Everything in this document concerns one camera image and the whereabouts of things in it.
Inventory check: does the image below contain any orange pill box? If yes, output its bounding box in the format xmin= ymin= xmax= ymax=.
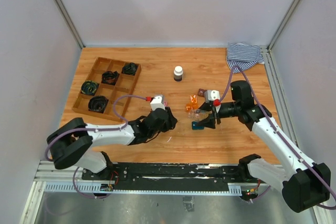
xmin=185 ymin=95 xmax=198 ymax=112

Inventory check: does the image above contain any clear glass pill bottle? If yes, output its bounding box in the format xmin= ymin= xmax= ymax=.
xmin=188 ymin=109 xmax=210 ymax=122

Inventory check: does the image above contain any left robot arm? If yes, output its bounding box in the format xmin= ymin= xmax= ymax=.
xmin=45 ymin=107 xmax=177 ymax=180

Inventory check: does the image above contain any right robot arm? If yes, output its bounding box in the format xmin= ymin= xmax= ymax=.
xmin=197 ymin=80 xmax=335 ymax=212

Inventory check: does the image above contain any teal pill box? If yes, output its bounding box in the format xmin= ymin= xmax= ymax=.
xmin=192 ymin=121 xmax=205 ymax=130

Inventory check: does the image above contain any brown pill box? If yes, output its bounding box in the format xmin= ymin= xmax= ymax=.
xmin=197 ymin=89 xmax=207 ymax=97

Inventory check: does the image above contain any white cap pill bottle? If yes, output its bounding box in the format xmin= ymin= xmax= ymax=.
xmin=173 ymin=66 xmax=183 ymax=81

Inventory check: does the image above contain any striped blue cloth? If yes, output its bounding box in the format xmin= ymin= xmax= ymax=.
xmin=226 ymin=42 xmax=265 ymax=73

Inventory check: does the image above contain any wooden compartment tray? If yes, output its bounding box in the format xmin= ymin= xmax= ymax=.
xmin=72 ymin=57 xmax=141 ymax=122

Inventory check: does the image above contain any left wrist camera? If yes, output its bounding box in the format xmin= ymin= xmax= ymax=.
xmin=150 ymin=94 xmax=165 ymax=111

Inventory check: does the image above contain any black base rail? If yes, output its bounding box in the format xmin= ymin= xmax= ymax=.
xmin=81 ymin=163 xmax=258 ymax=192

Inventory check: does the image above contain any black coiled cable top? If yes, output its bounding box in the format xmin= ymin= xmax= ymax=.
xmin=121 ymin=62 xmax=139 ymax=76

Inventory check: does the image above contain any black coiled cable middle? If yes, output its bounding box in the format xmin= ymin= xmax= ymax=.
xmin=101 ymin=70 xmax=120 ymax=86

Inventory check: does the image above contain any yellow black coiled cable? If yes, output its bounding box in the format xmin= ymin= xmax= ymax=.
xmin=80 ymin=80 xmax=100 ymax=96

